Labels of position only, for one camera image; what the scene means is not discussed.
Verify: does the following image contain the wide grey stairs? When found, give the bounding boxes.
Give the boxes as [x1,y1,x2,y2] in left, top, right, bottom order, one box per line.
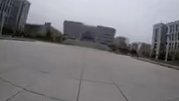
[61,37,113,51]

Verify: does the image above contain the grey twin-block building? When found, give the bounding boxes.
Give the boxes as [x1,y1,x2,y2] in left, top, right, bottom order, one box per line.
[61,19,117,47]

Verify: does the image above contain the grey paved plaza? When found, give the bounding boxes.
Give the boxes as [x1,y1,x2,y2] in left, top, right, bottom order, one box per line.
[0,34,179,101]

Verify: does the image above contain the small pale buildings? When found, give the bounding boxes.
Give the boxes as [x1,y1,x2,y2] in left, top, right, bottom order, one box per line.
[110,35,153,59]

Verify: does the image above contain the low dark building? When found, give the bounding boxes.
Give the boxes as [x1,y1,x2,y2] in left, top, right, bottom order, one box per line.
[22,18,65,44]

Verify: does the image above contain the raised kerb strip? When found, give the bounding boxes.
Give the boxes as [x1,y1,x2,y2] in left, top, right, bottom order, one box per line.
[130,56,179,73]
[0,34,36,47]

